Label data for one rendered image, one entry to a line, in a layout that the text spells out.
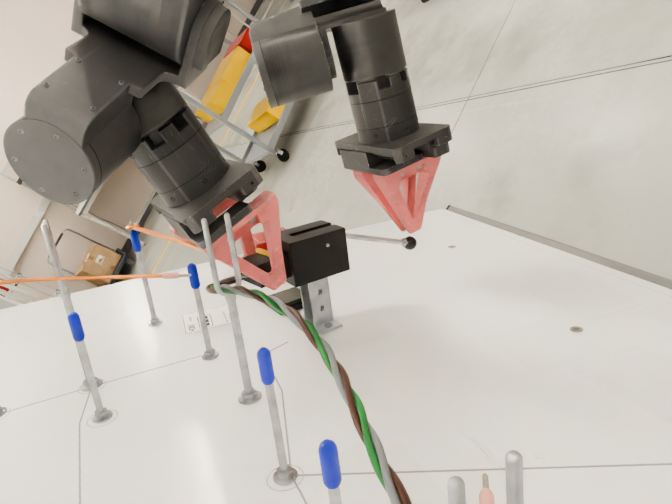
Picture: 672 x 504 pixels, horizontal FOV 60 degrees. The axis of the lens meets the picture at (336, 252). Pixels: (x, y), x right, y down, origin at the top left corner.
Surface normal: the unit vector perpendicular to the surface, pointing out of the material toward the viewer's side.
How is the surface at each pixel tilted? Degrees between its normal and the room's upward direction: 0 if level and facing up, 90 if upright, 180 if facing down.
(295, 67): 81
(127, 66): 75
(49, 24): 90
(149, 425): 49
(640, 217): 0
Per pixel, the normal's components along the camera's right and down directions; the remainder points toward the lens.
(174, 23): -0.28, 0.70
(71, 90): 0.38, -0.59
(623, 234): -0.77, -0.44
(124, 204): 0.45, 0.11
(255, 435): -0.12, -0.94
